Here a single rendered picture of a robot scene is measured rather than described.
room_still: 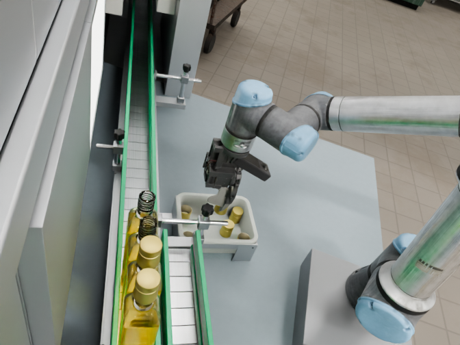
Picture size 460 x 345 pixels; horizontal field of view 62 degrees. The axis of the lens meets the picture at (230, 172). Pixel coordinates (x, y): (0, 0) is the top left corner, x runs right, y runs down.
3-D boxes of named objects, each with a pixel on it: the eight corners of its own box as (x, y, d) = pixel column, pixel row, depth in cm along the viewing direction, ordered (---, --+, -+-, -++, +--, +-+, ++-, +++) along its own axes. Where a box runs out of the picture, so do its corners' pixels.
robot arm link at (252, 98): (264, 104, 74) (230, 82, 76) (248, 146, 81) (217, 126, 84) (284, 92, 79) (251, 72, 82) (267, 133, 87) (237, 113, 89)
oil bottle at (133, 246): (121, 288, 82) (129, 225, 68) (148, 287, 83) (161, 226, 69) (120, 313, 78) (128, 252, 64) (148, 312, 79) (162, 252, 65)
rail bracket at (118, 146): (96, 162, 107) (97, 124, 98) (122, 164, 109) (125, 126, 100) (94, 172, 104) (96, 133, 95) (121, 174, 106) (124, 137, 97)
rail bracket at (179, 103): (148, 110, 145) (155, 56, 130) (192, 116, 150) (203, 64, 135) (148, 118, 142) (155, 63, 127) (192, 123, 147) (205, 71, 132)
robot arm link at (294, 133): (333, 120, 80) (289, 94, 83) (309, 142, 72) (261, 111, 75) (317, 148, 85) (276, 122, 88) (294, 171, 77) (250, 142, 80)
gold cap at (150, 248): (136, 250, 62) (139, 233, 59) (159, 250, 63) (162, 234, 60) (136, 270, 59) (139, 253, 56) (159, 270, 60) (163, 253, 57)
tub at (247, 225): (170, 210, 117) (175, 191, 111) (240, 213, 123) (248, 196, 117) (174, 259, 105) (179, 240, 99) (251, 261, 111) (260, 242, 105)
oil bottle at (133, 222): (121, 264, 86) (129, 200, 72) (147, 265, 87) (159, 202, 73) (120, 287, 82) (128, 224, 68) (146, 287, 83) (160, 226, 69)
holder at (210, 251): (152, 211, 115) (156, 194, 110) (239, 215, 123) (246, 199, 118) (154, 260, 104) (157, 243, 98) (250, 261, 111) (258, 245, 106)
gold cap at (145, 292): (152, 280, 59) (156, 263, 56) (161, 300, 57) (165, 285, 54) (129, 287, 57) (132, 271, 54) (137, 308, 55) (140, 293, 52)
